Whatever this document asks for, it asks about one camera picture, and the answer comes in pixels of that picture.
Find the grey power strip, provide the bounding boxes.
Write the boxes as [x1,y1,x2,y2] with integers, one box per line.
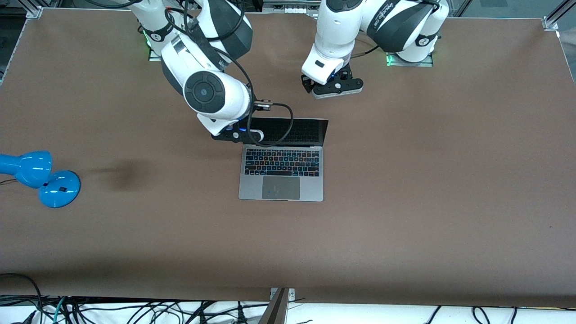
[262,0,330,15]

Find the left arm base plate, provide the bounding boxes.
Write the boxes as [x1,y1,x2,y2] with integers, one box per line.
[386,51,435,68]

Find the metal table edge bracket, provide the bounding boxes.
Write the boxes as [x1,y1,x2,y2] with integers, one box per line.
[269,287,296,301]

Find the teal floor cable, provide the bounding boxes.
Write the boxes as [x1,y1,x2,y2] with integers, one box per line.
[53,296,68,324]

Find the black looped floor cable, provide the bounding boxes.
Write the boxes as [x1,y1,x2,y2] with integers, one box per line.
[0,273,44,324]

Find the aluminium frame corner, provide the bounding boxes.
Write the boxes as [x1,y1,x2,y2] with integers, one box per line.
[542,0,576,32]
[17,0,44,19]

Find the brown support beam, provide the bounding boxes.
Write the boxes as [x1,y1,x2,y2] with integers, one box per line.
[258,288,289,324]

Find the silver grey laptop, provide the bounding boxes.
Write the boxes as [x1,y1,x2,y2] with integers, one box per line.
[238,117,329,203]

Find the blue desk lamp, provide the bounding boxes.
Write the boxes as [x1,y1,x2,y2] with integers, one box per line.
[0,150,81,209]

